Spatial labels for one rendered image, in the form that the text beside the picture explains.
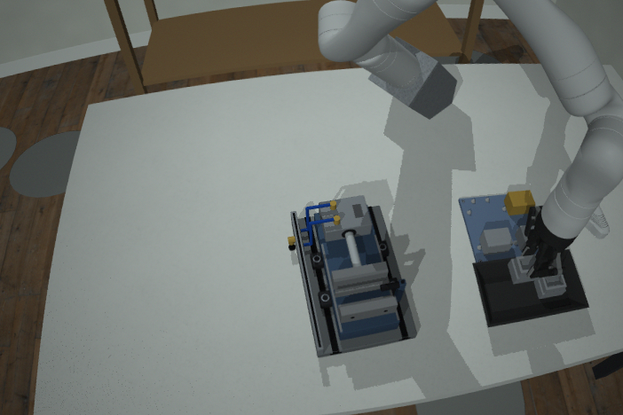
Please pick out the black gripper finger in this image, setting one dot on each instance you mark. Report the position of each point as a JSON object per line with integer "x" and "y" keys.
{"x": 531, "y": 234}
{"x": 541, "y": 267}

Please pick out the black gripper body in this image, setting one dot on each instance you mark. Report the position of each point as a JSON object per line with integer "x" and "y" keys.
{"x": 555, "y": 244}

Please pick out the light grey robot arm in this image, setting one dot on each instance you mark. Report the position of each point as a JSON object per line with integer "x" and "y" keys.
{"x": 568, "y": 58}

